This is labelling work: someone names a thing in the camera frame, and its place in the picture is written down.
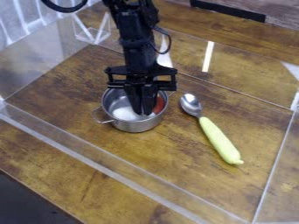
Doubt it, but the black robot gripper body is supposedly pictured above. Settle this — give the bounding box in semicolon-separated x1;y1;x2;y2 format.
104;44;177;91

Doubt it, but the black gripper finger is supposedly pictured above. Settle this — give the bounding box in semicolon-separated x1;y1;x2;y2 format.
125;84;142;115
142;85;157;116

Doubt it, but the red and white toy mushroom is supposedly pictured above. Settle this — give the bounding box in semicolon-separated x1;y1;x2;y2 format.
112;96;164;121

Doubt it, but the small silver pot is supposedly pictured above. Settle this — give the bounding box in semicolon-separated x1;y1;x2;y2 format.
90;88;168;133

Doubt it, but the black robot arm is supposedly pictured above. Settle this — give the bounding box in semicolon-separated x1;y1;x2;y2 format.
102;0;177;116

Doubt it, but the black bar on table edge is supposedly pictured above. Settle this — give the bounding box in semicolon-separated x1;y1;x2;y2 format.
189;0;267;23

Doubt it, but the spoon with yellow handle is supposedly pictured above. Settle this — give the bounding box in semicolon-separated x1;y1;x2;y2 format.
180;94;244;165

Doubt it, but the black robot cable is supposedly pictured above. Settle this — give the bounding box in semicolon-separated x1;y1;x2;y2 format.
150;25;173;55

